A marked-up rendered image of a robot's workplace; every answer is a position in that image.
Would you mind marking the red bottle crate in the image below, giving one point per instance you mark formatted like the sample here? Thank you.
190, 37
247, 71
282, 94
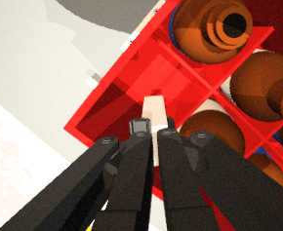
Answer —
154, 69

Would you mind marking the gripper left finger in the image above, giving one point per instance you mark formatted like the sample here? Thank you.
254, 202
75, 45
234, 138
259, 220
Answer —
75, 198

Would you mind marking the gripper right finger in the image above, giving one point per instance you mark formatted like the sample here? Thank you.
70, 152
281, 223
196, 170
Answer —
247, 197

